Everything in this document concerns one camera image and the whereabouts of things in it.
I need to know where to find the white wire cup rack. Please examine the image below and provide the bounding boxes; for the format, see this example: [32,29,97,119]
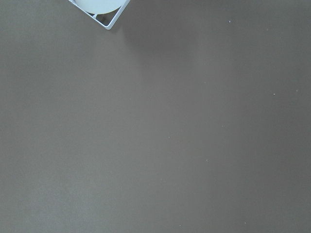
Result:
[69,0,130,30]

